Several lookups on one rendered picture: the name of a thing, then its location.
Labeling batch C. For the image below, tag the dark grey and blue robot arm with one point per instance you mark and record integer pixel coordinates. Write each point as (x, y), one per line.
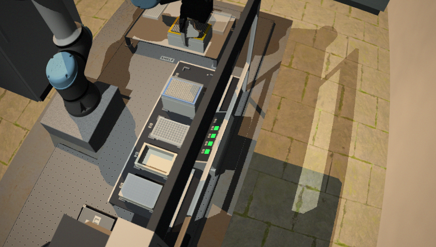
(65, 71)

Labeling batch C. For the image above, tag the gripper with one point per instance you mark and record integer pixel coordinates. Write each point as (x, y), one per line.
(198, 10)

